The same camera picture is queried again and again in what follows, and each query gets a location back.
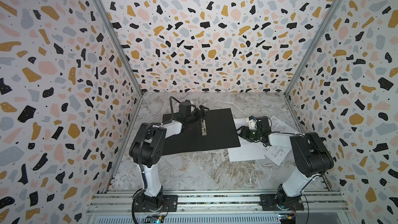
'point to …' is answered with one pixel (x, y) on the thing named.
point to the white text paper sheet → (247, 150)
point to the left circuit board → (155, 219)
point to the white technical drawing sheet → (277, 154)
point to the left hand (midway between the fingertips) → (206, 110)
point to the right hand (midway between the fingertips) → (235, 130)
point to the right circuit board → (286, 218)
